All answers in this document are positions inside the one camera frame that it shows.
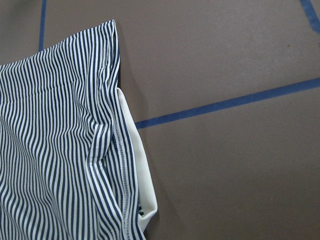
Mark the navy white striped polo shirt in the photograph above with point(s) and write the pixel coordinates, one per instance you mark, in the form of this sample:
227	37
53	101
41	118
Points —
72	163

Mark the brown paper table cover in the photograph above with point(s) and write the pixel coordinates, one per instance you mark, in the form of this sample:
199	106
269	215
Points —
234	146

